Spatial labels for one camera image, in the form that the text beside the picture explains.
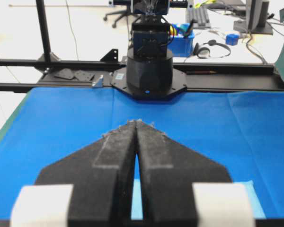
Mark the grey headphones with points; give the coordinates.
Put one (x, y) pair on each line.
(202, 51)

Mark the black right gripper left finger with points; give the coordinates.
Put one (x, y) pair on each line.
(91, 187)

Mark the dark blue table cloth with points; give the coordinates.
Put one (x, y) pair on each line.
(243, 131)

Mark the black aluminium frame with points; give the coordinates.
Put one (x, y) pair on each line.
(200, 77)

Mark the blue plastic bin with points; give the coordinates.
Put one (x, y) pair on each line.
(180, 46)

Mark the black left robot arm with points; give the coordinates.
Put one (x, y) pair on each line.
(149, 71)

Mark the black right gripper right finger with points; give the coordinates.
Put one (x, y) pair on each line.
(183, 188)

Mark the small blue box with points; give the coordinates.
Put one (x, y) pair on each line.
(232, 39)

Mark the silver corner bracket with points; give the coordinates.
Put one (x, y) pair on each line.
(99, 82)

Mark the black monitor stand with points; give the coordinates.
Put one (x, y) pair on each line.
(255, 20)

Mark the black keyboard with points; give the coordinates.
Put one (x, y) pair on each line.
(199, 17)

